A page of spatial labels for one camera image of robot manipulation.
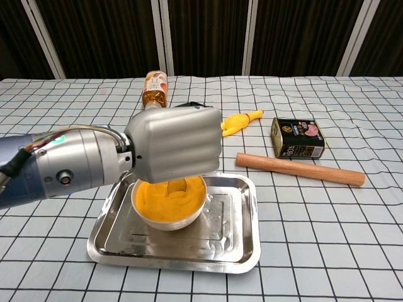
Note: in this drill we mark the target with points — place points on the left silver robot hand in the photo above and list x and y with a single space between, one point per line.
176 141

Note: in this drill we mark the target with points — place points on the wooden rolling pin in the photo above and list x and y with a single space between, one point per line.
299 170

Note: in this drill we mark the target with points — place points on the cream round bowl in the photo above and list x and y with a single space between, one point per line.
170 225

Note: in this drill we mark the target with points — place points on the yellow powder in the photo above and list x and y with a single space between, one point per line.
163 206

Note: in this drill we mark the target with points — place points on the rectangular steel tray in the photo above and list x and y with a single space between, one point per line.
220 245

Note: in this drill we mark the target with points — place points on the yellow rubber chicken toy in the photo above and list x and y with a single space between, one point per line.
237 121

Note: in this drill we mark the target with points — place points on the tea bottle with white cap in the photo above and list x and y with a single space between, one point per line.
155 91

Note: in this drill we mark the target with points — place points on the white checked tablecloth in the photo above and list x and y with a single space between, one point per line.
315 236

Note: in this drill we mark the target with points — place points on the metal spoon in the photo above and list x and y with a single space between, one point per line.
177 186

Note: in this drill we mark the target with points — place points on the dark folding screen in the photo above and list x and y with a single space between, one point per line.
204 34

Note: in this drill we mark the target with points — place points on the black luncheon meat can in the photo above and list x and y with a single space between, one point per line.
297 138

